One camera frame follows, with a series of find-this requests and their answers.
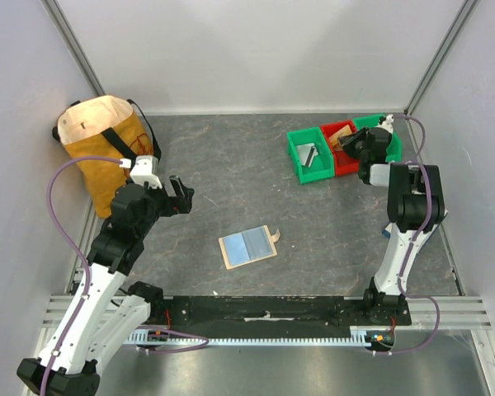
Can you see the slotted cable duct rail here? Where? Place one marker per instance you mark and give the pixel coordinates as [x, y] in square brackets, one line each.
[148, 338]

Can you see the right green plastic bin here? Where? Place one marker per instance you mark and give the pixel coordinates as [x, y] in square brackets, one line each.
[394, 150]

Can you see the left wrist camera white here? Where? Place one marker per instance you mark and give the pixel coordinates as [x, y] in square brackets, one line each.
[143, 171]

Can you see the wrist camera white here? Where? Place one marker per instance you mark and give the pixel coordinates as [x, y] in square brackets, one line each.
[143, 171]
[386, 123]

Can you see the red plastic bin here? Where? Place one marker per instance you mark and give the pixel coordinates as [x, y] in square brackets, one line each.
[343, 164]

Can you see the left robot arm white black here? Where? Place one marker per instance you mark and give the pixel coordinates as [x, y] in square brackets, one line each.
[83, 344]

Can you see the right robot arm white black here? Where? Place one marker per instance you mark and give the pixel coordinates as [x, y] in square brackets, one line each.
[415, 207]

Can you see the aluminium frame profile rail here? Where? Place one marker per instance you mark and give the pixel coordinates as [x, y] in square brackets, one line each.
[457, 312]

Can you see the silver card in bin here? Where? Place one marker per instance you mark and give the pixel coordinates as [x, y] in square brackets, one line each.
[302, 151]

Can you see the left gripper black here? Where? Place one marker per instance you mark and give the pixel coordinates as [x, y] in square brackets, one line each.
[181, 203]

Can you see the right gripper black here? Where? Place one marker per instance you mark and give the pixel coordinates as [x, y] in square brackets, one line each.
[355, 143]

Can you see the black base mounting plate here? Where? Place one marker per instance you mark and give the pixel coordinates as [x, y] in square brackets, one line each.
[266, 316]

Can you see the left green plastic bin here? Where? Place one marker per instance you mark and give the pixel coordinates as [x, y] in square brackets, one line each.
[323, 164]

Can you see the green plastic bin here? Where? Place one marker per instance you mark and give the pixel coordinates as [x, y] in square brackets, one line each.
[394, 150]
[323, 164]

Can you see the yellow paper tote bag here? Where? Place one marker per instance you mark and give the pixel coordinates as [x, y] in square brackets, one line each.
[105, 127]

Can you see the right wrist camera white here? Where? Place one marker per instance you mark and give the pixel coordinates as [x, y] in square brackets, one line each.
[386, 123]

